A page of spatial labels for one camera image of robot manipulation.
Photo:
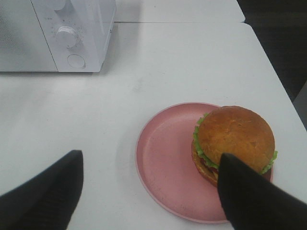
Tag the white microwave oven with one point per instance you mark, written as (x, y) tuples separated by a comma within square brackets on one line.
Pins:
[(91, 19)]

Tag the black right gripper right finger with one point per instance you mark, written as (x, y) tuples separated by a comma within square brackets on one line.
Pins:
[(250, 202)]

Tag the pink round plate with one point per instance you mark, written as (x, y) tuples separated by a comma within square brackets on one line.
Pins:
[(166, 169)]

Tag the burger with lettuce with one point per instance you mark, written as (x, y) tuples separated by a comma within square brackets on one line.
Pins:
[(235, 130)]

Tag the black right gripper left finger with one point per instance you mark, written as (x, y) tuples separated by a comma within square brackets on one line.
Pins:
[(48, 200)]

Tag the white microwave knob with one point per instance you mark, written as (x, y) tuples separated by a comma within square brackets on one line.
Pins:
[(58, 5), (67, 36)]

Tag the round white door button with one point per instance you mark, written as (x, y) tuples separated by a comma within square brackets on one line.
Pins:
[(76, 61)]

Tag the white microwave door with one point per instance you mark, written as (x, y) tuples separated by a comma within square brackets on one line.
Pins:
[(23, 46)]

